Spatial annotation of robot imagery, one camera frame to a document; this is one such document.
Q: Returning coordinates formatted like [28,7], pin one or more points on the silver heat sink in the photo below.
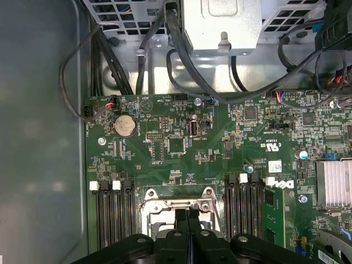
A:
[334,182]

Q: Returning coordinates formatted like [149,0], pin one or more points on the black graphics card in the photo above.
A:
[332,247]

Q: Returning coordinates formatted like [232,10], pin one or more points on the square black chip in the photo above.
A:
[250,113]
[308,118]

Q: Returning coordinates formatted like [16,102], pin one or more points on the silver screw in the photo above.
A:
[158,42]
[302,198]
[197,101]
[101,141]

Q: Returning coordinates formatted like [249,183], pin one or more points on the coin battery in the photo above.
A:
[125,125]

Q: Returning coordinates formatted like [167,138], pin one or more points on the silver internal USB port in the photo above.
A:
[193,128]

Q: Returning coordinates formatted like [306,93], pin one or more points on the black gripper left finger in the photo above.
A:
[165,247]

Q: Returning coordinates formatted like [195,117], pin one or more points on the silver blue capacitor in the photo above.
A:
[248,168]
[301,154]

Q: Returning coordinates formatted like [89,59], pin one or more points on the white board sticker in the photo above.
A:
[275,165]

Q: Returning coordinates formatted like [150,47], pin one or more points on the silver drive cage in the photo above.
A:
[220,22]

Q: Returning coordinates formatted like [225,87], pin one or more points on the green motherboard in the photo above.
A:
[220,154]

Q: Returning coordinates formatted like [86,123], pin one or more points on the green RAM stick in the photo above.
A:
[275,214]

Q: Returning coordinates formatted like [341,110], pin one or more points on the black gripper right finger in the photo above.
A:
[209,247]

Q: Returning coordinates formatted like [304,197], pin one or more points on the metal locking lever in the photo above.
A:
[216,211]

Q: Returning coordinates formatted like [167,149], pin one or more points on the CPU socket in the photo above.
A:
[151,193]

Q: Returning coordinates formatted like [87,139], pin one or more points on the black PC case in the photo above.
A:
[41,110]

